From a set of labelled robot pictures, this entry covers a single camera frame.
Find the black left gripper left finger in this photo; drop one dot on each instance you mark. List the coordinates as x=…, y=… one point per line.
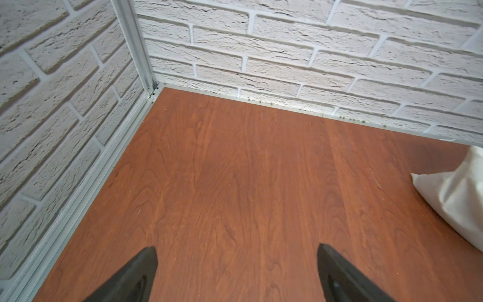
x=133, y=282

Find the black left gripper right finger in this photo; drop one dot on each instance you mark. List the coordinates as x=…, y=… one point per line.
x=342, y=281

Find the cream cloth soil bag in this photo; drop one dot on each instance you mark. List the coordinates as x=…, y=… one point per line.
x=457, y=196

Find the aluminium base rail left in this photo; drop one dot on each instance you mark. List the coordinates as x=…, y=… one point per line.
x=32, y=275

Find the aluminium corner post left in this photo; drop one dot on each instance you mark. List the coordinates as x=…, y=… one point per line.
x=128, y=20

